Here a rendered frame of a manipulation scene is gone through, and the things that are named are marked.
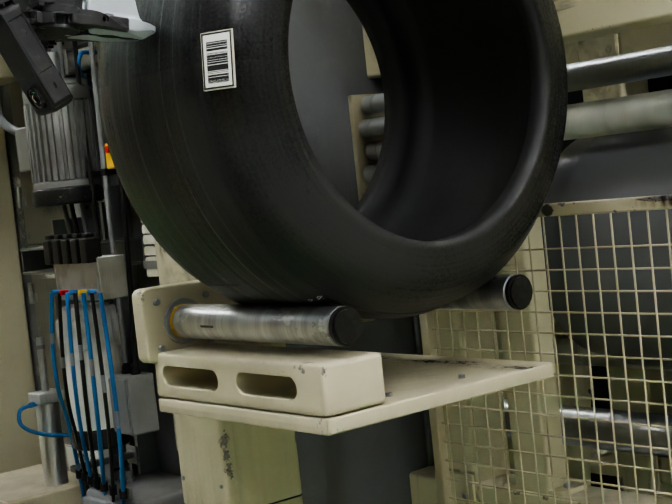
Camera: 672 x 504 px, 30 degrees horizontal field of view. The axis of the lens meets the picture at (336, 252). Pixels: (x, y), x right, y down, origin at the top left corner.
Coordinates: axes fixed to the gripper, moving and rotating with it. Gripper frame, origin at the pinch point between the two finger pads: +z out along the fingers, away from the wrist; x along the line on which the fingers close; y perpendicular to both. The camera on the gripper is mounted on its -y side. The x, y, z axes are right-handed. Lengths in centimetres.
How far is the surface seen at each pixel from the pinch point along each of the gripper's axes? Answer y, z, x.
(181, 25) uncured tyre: 0.3, 1.2, -5.7
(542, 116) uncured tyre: -7, 49, -12
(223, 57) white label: -3.8, 2.8, -11.1
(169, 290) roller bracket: -27.5, 17.1, 24.2
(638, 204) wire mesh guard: -18, 64, -15
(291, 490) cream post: -56, 38, 27
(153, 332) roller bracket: -32.9, 14.6, 24.3
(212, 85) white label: -6.5, 2.3, -9.6
